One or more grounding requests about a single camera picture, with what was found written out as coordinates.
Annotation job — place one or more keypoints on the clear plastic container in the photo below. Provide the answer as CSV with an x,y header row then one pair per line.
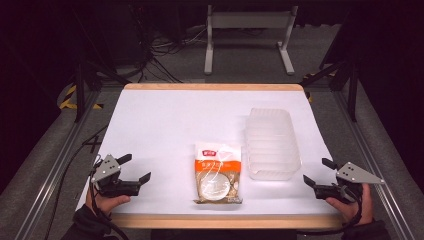
x,y
271,143

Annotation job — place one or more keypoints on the white metal stand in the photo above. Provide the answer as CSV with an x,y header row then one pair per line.
x,y
249,36

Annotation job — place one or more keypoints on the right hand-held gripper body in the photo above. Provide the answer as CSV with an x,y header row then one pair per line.
x,y
346,183

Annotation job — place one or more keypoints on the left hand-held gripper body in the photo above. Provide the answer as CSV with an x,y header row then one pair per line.
x,y
111,180

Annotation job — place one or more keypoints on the yellow and black floor tape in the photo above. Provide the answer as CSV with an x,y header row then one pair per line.
x,y
71,98

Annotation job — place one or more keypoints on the person's right hand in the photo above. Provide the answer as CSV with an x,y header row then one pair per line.
x,y
355,206

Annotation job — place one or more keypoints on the black metal stand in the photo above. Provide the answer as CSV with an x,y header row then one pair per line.
x,y
340,76
90,80

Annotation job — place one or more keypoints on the orange and white snack packet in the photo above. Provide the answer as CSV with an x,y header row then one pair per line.
x,y
218,176

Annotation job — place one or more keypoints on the person's left hand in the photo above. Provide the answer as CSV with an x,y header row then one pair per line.
x,y
106,202

